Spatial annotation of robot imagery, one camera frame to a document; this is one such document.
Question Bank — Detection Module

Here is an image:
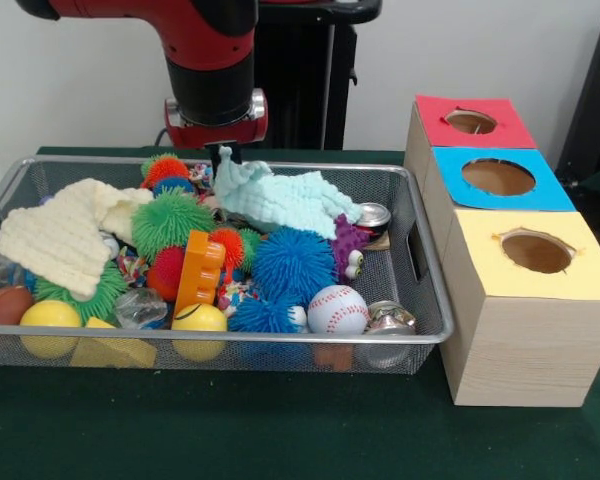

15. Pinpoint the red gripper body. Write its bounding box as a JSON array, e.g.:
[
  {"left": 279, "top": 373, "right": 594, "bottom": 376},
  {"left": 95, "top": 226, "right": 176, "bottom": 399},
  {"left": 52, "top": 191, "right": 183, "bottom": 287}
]
[{"left": 163, "top": 98, "right": 270, "bottom": 151}]

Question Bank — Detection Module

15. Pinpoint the multicolour spiky creature toy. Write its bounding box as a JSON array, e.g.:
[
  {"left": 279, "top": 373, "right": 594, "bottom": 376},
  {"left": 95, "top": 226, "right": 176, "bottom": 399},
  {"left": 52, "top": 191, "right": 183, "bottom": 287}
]
[{"left": 139, "top": 152, "right": 197, "bottom": 197}]

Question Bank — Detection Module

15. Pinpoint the mint green cloth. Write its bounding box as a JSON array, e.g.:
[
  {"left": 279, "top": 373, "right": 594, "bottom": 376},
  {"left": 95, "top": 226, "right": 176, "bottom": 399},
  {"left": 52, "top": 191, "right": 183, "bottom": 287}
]
[{"left": 214, "top": 145, "right": 364, "bottom": 239}]

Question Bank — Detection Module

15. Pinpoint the orange plastic toy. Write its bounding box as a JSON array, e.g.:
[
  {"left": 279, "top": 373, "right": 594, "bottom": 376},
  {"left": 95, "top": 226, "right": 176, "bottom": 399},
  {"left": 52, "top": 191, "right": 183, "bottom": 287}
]
[{"left": 172, "top": 228, "right": 227, "bottom": 316}]

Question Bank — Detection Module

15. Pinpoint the cream cloth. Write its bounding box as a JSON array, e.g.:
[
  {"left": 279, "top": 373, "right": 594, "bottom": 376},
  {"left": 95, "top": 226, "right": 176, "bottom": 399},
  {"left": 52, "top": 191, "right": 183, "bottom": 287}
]
[{"left": 0, "top": 178, "right": 154, "bottom": 297}]

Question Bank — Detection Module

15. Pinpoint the shallow metal mesh bin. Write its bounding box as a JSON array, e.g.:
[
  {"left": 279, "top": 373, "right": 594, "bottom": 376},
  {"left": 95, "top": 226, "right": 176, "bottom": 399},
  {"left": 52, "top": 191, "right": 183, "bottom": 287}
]
[{"left": 0, "top": 154, "right": 455, "bottom": 376}]

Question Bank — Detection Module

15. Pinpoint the wooden box with three holes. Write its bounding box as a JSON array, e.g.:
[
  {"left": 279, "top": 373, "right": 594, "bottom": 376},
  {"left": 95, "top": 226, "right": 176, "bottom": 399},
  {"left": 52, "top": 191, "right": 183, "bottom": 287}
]
[{"left": 403, "top": 93, "right": 600, "bottom": 409}]

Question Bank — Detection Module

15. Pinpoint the blue fuzzy ball with eyes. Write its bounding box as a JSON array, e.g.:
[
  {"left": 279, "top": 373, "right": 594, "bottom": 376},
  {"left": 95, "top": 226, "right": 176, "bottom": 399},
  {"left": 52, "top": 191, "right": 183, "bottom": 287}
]
[{"left": 253, "top": 227, "right": 339, "bottom": 301}]

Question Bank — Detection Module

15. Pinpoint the purple spiky toy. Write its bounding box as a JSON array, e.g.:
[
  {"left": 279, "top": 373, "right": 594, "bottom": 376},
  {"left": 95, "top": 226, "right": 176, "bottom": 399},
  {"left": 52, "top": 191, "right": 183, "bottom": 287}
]
[{"left": 332, "top": 213, "right": 369, "bottom": 281}]

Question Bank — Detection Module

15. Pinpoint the yellow smiley ball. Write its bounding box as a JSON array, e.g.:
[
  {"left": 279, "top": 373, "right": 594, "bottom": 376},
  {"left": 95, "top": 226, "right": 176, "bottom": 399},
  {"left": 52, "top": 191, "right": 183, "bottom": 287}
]
[{"left": 171, "top": 302, "right": 229, "bottom": 334}]

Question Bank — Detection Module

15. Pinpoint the white baseball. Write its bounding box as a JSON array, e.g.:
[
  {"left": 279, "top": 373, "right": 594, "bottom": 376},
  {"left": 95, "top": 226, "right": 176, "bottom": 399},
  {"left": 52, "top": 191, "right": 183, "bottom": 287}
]
[{"left": 307, "top": 285, "right": 370, "bottom": 335}]

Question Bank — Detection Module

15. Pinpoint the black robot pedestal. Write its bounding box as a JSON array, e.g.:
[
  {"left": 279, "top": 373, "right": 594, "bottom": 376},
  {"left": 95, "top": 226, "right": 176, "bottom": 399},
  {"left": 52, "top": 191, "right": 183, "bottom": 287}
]
[{"left": 252, "top": 0, "right": 384, "bottom": 151}]

